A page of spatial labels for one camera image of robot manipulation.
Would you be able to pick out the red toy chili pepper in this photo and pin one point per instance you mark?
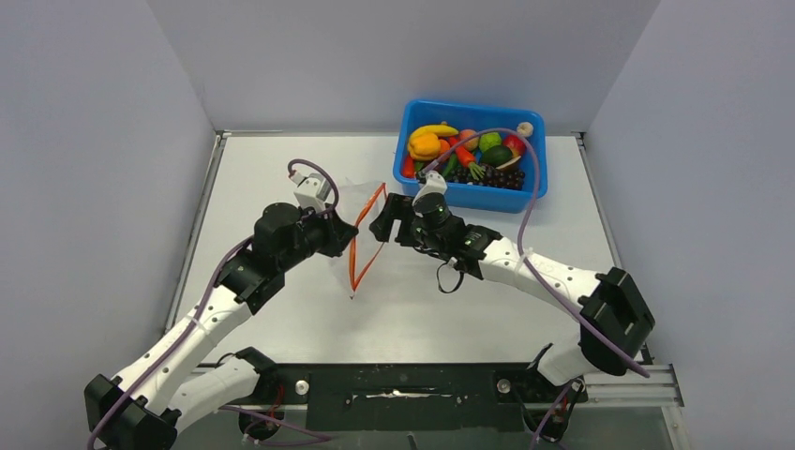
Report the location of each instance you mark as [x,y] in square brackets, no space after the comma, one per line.
[407,168]

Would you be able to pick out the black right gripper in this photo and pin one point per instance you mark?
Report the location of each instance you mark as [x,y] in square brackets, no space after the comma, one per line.
[398,207]

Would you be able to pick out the white toy garlic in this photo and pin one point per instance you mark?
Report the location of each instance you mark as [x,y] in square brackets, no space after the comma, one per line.
[525,129]

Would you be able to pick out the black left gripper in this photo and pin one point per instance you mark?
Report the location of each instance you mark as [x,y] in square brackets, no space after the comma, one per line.
[332,227]

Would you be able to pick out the toy avocado half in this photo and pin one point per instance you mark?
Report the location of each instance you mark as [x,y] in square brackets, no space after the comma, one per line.
[501,158]

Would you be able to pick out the toy peach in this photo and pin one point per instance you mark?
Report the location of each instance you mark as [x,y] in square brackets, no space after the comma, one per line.
[470,139]

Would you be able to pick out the green toy lime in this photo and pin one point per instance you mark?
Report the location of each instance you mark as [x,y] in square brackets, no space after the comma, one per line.
[489,140]

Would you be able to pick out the yellow toy banana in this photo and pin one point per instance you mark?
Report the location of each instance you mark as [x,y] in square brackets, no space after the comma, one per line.
[440,130]

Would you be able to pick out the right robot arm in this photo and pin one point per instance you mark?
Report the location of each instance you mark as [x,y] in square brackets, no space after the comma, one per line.
[613,320]

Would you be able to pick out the green toy chili pepper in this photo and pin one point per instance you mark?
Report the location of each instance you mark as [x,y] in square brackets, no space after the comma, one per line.
[450,170]

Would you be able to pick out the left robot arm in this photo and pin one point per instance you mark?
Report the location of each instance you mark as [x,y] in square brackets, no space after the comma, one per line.
[149,403]

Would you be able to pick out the clear zip top bag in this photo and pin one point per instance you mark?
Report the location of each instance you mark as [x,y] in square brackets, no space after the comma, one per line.
[360,205]

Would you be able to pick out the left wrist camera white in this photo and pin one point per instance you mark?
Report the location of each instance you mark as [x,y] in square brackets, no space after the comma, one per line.
[311,191]

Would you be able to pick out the red toy apple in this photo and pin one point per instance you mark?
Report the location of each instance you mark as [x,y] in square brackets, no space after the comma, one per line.
[515,144]

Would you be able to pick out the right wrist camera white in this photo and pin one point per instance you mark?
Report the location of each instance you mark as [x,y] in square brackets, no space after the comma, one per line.
[433,182]

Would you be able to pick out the orange toy carrot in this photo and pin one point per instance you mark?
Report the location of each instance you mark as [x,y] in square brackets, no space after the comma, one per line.
[468,162]

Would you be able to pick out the dark toy grapes bunch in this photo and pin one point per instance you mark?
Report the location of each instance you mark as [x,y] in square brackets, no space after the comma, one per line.
[491,178]

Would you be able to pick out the blue plastic bin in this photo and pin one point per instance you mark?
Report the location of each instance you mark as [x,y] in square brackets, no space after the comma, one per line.
[483,119]

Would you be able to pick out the yellow toy bell pepper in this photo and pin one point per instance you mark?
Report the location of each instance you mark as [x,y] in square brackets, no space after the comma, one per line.
[424,147]

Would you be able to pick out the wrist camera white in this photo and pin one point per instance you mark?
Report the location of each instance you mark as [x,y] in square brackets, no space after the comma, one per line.
[433,182]
[311,191]

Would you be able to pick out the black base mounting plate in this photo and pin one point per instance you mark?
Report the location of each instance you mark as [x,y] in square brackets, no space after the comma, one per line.
[507,397]

